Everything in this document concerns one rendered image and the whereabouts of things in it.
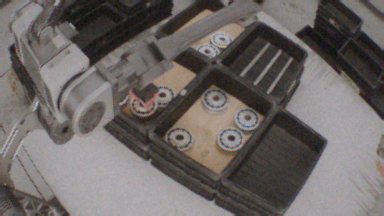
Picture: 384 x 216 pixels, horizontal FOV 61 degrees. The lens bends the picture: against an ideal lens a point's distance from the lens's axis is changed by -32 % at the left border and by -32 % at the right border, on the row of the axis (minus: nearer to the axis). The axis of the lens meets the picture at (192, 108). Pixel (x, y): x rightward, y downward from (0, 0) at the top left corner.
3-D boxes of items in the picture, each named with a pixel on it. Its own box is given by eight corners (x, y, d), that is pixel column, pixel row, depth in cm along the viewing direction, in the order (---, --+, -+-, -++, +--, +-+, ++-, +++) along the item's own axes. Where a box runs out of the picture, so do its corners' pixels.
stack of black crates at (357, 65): (368, 106, 279) (385, 69, 243) (355, 127, 265) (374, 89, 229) (338, 75, 294) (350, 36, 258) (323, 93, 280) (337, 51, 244)
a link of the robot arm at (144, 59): (121, 61, 102) (132, 80, 102) (154, 39, 106) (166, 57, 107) (110, 72, 110) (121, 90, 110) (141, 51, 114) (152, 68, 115)
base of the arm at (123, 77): (96, 96, 107) (93, 64, 98) (119, 79, 111) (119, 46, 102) (115, 118, 104) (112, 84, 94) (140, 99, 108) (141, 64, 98)
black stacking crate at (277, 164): (275, 224, 149) (283, 214, 140) (215, 193, 158) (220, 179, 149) (320, 155, 170) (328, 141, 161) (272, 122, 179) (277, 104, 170)
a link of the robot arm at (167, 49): (253, -17, 117) (273, 9, 118) (236, -6, 130) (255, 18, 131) (122, 53, 103) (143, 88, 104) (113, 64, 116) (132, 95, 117)
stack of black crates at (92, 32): (81, 87, 267) (78, 51, 240) (63, 64, 279) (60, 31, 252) (126, 54, 286) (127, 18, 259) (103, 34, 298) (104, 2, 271)
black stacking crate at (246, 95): (214, 192, 158) (219, 179, 149) (147, 150, 168) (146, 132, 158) (271, 122, 179) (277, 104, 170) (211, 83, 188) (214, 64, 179)
